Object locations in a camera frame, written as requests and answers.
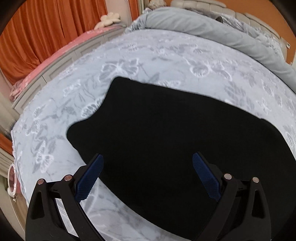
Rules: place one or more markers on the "black pants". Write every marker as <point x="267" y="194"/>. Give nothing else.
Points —
<point x="175" y="157"/>

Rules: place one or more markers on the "grey cabinet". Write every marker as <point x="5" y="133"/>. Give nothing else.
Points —
<point x="55" y="69"/>

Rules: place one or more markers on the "orange curtain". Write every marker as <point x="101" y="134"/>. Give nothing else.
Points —
<point x="39" y="37"/>

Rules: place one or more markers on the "beige padded headboard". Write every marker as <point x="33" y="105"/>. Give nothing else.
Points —
<point x="233" y="14"/>

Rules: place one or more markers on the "round white mirror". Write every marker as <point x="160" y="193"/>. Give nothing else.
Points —
<point x="11" y="179"/>

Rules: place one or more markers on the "grey duvet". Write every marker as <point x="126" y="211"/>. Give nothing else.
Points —
<point x="215" y="30"/>

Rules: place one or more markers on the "white plush toy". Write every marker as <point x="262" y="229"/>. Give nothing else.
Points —
<point x="108" y="19"/>

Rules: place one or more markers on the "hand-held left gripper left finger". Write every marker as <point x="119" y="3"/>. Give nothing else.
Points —
<point x="89" y="178"/>

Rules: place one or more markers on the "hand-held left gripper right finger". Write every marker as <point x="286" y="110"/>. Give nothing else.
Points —
<point x="205" y="176"/>

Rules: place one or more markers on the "butterfly print bed blanket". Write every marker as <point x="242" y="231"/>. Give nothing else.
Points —
<point x="143" y="69"/>

